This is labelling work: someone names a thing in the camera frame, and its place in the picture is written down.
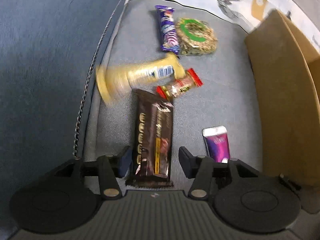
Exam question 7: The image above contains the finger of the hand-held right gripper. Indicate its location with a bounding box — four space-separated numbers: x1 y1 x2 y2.
278 173 302 191

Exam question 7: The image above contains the grey deer-print cloth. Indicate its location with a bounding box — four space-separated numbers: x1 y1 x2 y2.
82 0 320 198

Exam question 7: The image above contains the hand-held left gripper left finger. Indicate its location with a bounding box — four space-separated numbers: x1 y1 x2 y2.
54 146 133 201

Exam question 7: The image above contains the yellow wafer packet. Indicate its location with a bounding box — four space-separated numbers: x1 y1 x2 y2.
96 52 187 103

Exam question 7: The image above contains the purple snack packet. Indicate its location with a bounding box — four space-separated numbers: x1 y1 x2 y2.
154 5 180 55

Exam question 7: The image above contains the magenta snack packet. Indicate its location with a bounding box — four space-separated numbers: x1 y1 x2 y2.
202 126 230 164

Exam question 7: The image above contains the round puffed rice cake packet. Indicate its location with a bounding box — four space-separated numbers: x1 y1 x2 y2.
175 17 218 56

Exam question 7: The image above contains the red-ended peanut bar packet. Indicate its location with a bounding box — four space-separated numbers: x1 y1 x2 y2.
156 68 203 100

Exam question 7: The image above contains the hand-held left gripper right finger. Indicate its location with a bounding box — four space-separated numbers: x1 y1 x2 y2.
178 146 260 201

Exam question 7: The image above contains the braided metal chain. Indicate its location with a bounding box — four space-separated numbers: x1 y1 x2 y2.
72 0 133 158

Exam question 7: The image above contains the cardboard box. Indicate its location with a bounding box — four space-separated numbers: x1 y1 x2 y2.
244 9 320 188

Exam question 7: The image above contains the black chocolate bar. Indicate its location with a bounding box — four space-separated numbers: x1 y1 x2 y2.
125 89 175 188

